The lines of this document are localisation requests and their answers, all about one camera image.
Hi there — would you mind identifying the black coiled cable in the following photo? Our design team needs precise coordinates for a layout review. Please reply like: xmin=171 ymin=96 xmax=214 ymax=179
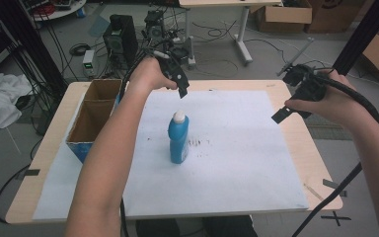
xmin=68 ymin=42 xmax=92 ymax=57

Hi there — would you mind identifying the light wooden table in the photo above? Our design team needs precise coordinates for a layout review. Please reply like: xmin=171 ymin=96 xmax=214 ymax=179
xmin=4 ymin=79 xmax=344 ymax=225

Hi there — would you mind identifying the black computer tower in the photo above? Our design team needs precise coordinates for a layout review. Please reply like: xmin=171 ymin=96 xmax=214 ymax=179
xmin=102 ymin=14 xmax=139 ymax=68

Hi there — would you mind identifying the black metal stand post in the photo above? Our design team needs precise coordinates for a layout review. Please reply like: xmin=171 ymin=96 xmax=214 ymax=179
xmin=0 ymin=0 xmax=69 ymax=98
xmin=331 ymin=0 xmax=379 ymax=76

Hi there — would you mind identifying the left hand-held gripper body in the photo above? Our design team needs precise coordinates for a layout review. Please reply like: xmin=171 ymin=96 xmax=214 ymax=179
xmin=151 ymin=48 xmax=190 ymax=95

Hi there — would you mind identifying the person's left hand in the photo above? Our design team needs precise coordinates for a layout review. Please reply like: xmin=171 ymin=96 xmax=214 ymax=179
xmin=126 ymin=55 xmax=179 ymax=94

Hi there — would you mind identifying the small white power supply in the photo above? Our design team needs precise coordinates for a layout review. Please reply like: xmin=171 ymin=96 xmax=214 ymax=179
xmin=81 ymin=48 xmax=97 ymax=79

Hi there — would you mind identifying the round white table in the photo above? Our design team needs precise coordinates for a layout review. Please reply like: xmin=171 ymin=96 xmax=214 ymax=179
xmin=19 ymin=0 xmax=88 ymax=22

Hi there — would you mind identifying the blue bottle with white cap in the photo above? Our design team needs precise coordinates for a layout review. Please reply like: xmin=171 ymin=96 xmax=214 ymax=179
xmin=168 ymin=110 xmax=190 ymax=165

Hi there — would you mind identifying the large brown cardboard box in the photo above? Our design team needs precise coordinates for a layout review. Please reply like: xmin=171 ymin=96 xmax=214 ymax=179
xmin=305 ymin=0 xmax=371 ymax=35

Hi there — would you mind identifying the black sleeved gripper cable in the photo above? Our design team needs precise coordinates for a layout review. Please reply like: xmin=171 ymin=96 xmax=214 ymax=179
xmin=290 ymin=67 xmax=379 ymax=237

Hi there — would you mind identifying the black floor cable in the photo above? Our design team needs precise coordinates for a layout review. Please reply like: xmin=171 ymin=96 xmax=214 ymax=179
xmin=0 ymin=137 xmax=43 ymax=225

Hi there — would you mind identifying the black tape cross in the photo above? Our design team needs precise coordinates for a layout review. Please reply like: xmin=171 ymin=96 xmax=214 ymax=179
xmin=320 ymin=210 xmax=352 ymax=227

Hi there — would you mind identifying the black device on stand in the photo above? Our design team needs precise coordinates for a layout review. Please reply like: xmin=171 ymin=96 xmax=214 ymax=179
xmin=141 ymin=9 xmax=166 ymax=42

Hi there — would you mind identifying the white table mat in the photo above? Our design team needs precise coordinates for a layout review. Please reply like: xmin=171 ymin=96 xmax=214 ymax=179
xmin=32 ymin=89 xmax=310 ymax=221

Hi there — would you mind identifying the white-legged desk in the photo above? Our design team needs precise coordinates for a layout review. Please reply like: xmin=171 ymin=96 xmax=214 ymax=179
xmin=178 ymin=0 xmax=283 ymax=66

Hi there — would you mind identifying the white cloth heap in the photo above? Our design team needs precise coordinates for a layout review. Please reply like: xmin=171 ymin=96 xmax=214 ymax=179
xmin=0 ymin=72 xmax=35 ymax=133

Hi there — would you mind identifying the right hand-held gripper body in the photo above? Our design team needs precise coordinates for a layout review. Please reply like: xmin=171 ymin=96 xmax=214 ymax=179
xmin=281 ymin=63 xmax=328 ymax=120

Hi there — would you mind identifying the person's right hand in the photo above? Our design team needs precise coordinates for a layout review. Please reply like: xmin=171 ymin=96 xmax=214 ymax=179
xmin=283 ymin=69 xmax=360 ymax=130

